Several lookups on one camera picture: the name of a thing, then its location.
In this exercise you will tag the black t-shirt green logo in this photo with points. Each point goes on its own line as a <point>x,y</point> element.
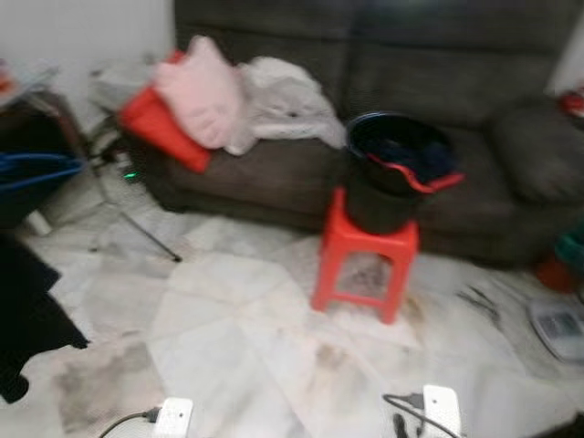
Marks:
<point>27,319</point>

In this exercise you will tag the blue plastic hanger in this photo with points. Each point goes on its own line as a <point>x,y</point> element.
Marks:
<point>36,158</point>

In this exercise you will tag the teal plastic container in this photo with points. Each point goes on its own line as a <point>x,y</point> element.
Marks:
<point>573,246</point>

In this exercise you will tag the red round container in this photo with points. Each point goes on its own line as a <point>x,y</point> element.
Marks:
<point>555,276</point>

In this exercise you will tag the small red object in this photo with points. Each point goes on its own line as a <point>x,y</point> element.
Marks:
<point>573,103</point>

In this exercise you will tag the black plastic bucket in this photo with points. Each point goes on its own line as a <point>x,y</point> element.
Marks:
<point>383,205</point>

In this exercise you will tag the dark brown sofa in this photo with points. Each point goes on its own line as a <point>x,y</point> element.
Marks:
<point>456,55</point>

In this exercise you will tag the red plastic stool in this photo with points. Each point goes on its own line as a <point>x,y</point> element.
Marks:
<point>365,239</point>

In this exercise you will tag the grey totoro plush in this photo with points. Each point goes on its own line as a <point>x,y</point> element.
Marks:
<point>283,100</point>

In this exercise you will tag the pink cat face cushion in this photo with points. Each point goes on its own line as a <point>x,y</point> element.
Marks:
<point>201,91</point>

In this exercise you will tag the silver clothes rack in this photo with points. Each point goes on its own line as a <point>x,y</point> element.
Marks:
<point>151,237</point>

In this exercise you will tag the red cushion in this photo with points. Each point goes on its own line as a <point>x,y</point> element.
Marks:
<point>155,128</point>

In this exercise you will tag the power strip with green light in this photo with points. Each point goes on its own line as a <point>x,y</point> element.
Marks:
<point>130,173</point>

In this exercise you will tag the grey folded cloth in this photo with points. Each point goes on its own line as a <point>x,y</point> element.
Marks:
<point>119,87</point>

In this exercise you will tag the black television console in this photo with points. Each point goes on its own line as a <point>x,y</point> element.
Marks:
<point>27,128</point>

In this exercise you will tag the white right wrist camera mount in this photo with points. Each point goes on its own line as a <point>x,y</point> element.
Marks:
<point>442,411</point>

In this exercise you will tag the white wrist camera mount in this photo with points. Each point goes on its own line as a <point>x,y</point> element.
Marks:
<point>442,411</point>
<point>175,418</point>

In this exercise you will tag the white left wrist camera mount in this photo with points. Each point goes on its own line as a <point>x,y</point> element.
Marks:
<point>175,418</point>

